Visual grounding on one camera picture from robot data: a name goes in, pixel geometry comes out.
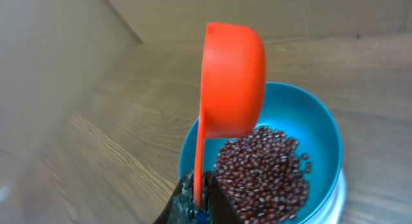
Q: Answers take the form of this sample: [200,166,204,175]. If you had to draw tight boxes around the red beans in bowl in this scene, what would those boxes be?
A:
[214,126,311,223]

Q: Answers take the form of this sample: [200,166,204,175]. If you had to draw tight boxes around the orange plastic measuring scoop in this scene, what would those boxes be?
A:
[193,23,266,205]

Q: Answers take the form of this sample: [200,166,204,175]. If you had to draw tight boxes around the blue bowl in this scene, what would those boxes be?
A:
[178,81,344,224]

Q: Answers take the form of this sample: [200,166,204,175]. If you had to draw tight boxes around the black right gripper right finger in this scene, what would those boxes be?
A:
[203,171,244,224]

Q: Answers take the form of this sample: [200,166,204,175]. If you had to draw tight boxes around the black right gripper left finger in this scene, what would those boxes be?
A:
[153,171,195,224]

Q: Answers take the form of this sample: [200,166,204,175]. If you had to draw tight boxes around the white digital kitchen scale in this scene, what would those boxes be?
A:
[304,169,347,224]

